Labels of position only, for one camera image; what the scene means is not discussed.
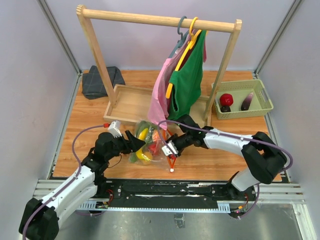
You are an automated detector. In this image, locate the green fake lettuce leaf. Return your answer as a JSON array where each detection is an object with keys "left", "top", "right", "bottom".
[{"left": 128, "top": 120, "right": 155, "bottom": 165}]

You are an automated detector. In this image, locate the dark purple fake eggplant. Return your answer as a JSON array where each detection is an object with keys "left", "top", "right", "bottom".
[{"left": 240, "top": 92, "right": 254, "bottom": 111}]

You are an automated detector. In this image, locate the clear zip top bag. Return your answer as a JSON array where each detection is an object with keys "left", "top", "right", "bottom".
[{"left": 128, "top": 120, "right": 176, "bottom": 173}]

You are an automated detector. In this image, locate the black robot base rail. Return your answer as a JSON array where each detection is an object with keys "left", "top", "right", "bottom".
[{"left": 91, "top": 178, "right": 256, "bottom": 210}]

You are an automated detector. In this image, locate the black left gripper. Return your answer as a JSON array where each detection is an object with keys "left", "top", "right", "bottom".
[{"left": 105, "top": 130, "right": 146, "bottom": 161}]

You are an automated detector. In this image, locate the dark grey folded cloth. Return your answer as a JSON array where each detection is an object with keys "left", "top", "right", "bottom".
[{"left": 82, "top": 65, "right": 126, "bottom": 100}]

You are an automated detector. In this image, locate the red fake apple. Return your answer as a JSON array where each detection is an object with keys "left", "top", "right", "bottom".
[{"left": 219, "top": 93, "right": 234, "bottom": 107}]

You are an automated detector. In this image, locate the orange fake peach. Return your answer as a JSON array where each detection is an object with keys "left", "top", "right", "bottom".
[{"left": 152, "top": 130, "right": 164, "bottom": 142}]

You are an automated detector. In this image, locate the small dark fake plum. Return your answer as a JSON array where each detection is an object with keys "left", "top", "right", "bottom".
[{"left": 220, "top": 105, "right": 231, "bottom": 113}]

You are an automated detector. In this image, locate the yellow clothes hanger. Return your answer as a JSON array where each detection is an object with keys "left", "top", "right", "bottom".
[{"left": 165, "top": 16, "right": 202, "bottom": 99}]

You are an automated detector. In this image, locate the green sleeveless shirt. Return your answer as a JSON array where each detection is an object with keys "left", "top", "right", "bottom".
[{"left": 167, "top": 31, "right": 207, "bottom": 120}]

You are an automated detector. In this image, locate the light green plastic basket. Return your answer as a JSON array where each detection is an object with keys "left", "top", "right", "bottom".
[{"left": 214, "top": 79, "right": 274, "bottom": 120}]

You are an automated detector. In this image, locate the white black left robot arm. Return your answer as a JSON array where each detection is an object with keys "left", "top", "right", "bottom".
[{"left": 18, "top": 130, "right": 145, "bottom": 240}]

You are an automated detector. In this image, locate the red fake chili pepper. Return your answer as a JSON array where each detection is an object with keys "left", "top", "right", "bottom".
[{"left": 148, "top": 142, "right": 161, "bottom": 155}]

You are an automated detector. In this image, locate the yellow fake banana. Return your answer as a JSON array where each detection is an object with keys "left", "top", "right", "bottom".
[{"left": 134, "top": 127, "right": 149, "bottom": 161}]

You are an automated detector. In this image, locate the pink shirt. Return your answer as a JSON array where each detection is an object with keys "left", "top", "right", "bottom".
[{"left": 147, "top": 40, "right": 207, "bottom": 125}]

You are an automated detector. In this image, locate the grey-green clothes hanger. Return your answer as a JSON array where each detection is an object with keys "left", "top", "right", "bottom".
[{"left": 168, "top": 15, "right": 188, "bottom": 59}]

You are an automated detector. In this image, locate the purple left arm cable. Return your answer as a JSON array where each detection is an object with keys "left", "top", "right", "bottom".
[{"left": 21, "top": 122, "right": 110, "bottom": 240}]

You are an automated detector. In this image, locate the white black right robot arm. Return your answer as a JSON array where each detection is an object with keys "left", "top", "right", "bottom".
[{"left": 161, "top": 114, "right": 288, "bottom": 200}]

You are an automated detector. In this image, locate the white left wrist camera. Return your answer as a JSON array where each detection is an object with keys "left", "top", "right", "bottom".
[{"left": 107, "top": 120, "right": 122, "bottom": 138}]

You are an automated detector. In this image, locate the wooden clothes rack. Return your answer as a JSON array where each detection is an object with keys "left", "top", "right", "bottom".
[{"left": 76, "top": 4, "right": 243, "bottom": 128}]

